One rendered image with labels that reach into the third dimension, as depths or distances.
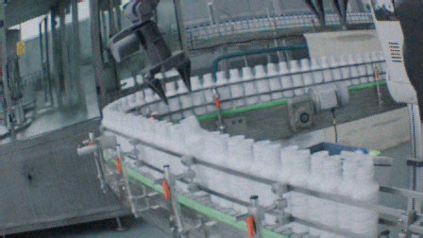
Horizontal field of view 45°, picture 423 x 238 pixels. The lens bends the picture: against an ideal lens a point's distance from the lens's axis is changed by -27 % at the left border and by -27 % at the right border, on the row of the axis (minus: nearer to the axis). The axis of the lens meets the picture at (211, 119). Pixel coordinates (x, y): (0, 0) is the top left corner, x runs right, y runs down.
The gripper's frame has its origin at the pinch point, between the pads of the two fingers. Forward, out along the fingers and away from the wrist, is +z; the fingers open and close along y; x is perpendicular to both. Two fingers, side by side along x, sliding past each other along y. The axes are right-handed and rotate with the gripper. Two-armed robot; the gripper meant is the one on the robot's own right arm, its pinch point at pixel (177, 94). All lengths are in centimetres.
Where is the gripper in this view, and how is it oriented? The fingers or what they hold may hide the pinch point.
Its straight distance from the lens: 158.4
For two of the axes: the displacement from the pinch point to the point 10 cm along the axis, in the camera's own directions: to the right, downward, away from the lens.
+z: 4.2, 8.8, 2.4
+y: -8.2, 4.8, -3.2
